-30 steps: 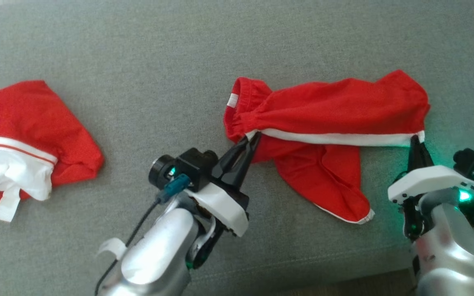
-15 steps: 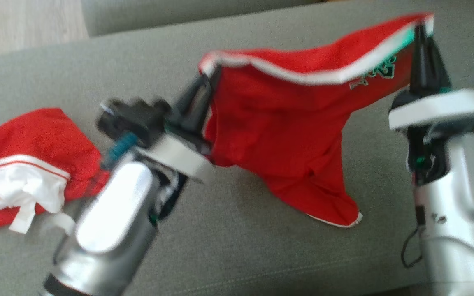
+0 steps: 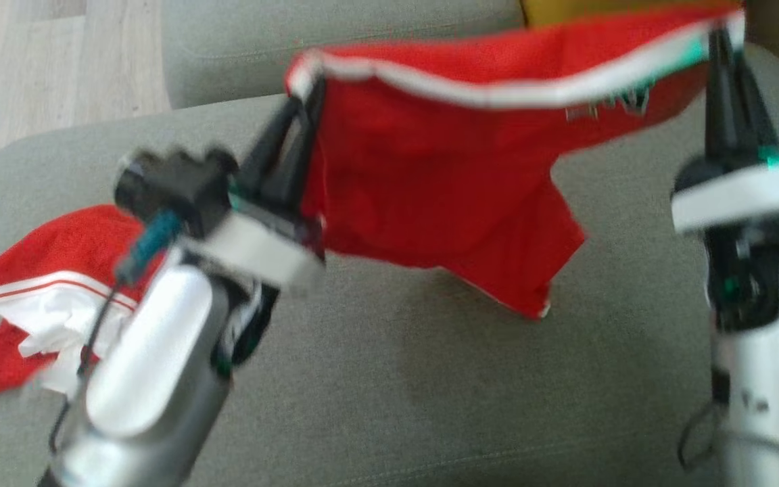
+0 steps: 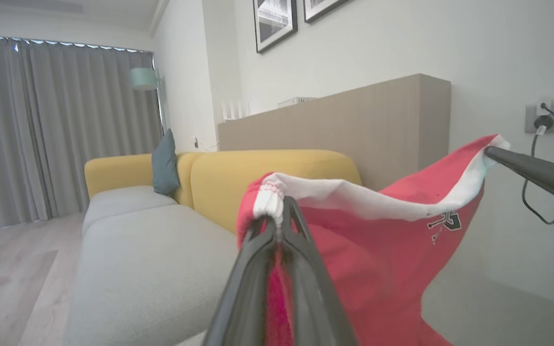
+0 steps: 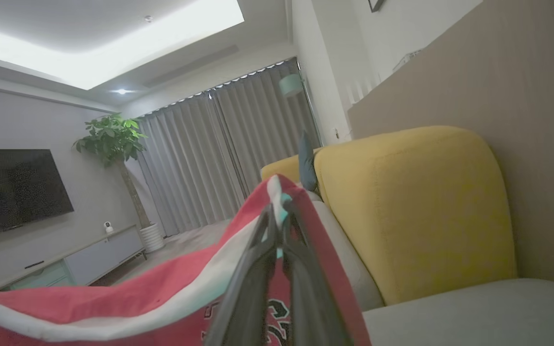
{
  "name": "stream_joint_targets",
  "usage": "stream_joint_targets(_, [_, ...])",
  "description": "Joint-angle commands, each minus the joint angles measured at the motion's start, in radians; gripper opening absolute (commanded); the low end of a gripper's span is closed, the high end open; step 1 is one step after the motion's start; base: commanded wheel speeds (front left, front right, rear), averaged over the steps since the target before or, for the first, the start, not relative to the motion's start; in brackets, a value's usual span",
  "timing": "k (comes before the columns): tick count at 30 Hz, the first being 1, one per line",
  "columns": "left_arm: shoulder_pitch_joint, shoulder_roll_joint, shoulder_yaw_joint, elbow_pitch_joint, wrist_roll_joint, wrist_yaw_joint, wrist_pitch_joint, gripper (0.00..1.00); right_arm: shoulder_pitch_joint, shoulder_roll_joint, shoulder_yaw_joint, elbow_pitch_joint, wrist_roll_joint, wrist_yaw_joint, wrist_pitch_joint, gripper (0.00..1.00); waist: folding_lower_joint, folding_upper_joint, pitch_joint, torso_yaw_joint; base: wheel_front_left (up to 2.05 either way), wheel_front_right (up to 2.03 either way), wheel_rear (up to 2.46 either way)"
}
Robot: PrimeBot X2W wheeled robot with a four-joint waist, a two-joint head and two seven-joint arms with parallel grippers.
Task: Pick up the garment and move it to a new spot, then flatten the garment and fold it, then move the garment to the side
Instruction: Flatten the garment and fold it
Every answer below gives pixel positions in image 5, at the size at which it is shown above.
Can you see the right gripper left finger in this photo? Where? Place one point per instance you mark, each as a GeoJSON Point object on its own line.
{"type": "Point", "coordinates": [243, 298]}

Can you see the big yellow sofa back cushion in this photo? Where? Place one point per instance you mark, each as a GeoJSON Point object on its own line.
{"type": "Point", "coordinates": [416, 211]}

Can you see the large grey sofa seat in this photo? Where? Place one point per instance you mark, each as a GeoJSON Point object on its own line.
{"type": "Point", "coordinates": [474, 317]}

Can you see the dark teal throw pillow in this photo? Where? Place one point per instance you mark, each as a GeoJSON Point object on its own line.
{"type": "Point", "coordinates": [307, 163]}

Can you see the bright ceiling light panel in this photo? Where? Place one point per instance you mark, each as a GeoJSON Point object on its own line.
{"type": "Point", "coordinates": [113, 48]}

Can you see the small white security camera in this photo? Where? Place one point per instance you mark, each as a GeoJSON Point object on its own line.
{"type": "Point", "coordinates": [108, 227]}

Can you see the round recessed ceiling spotlight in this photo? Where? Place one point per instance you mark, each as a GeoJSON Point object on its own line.
{"type": "Point", "coordinates": [122, 91]}

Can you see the low white television cabinet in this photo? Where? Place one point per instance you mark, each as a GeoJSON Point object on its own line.
{"type": "Point", "coordinates": [89, 259]}

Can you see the floor lamp with teal shade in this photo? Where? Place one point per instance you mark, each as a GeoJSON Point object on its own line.
{"type": "Point", "coordinates": [291, 85]}

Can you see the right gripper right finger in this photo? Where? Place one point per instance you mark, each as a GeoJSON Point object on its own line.
{"type": "Point", "coordinates": [313, 302]}

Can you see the black flat screen television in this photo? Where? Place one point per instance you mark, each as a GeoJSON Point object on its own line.
{"type": "Point", "coordinates": [12, 192]}

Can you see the red garment with white band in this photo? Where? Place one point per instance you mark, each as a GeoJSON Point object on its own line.
{"type": "Point", "coordinates": [128, 298]}

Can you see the grey pleated curtain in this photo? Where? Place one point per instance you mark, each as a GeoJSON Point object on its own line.
{"type": "Point", "coordinates": [262, 125]}
{"type": "Point", "coordinates": [185, 168]}

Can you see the small yellow sofa back cushion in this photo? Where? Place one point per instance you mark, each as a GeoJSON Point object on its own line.
{"type": "Point", "coordinates": [284, 168]}

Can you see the green potted tree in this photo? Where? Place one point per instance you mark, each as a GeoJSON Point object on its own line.
{"type": "Point", "coordinates": [111, 139]}

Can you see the white ribbed plant pot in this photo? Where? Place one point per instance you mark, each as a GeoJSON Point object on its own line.
{"type": "Point", "coordinates": [152, 238]}

